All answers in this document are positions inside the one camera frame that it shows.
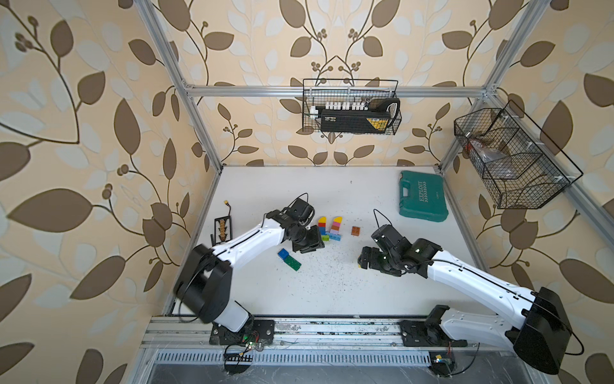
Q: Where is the black box in basket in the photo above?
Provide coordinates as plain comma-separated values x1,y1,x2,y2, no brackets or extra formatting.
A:
316,98,401,134

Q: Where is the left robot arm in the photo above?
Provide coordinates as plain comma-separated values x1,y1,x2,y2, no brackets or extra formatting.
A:
174,193,324,334

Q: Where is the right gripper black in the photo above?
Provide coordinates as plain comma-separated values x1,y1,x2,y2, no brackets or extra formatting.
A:
357,245,401,276

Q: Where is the dark green lego brick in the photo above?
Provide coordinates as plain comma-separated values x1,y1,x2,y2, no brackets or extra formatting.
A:
284,256,302,271

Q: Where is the green tool case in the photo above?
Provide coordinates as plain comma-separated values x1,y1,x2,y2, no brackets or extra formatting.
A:
399,171,449,222

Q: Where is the right wire basket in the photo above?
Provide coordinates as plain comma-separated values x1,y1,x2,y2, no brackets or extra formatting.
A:
453,100,584,210

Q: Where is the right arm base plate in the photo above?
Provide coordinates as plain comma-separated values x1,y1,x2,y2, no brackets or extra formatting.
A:
398,320,468,348

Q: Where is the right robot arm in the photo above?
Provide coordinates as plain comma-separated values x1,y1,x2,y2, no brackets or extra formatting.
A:
358,224,575,375

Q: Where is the plastic bag in basket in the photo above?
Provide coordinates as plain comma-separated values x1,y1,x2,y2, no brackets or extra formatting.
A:
469,139,508,177

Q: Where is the wire basket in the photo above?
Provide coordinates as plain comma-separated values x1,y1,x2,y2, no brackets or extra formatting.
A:
453,100,584,210
301,78,402,135

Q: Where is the back wire basket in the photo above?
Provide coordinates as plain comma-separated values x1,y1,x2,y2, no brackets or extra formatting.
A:
301,78,402,135

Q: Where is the black bit holder card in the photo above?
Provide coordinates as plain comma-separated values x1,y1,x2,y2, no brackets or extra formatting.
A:
211,215,233,246

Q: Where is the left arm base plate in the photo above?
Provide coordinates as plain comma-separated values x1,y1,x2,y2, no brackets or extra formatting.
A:
209,318,275,347

